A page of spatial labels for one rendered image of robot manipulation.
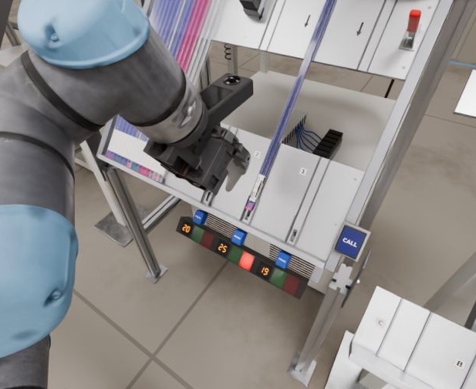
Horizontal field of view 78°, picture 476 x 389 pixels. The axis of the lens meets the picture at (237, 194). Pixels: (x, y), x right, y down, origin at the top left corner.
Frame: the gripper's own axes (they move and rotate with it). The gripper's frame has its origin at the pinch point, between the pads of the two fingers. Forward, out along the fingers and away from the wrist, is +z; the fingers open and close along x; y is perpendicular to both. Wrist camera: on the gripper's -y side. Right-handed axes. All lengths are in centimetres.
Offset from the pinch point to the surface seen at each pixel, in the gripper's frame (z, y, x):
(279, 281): 20.0, 15.5, 11.8
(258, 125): 52, -29, -25
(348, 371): 82, 37, 38
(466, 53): 253, -251, 45
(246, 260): 19.9, 14.9, 3.2
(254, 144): 12.6, -8.7, -4.6
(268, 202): 15.4, 1.6, 3.2
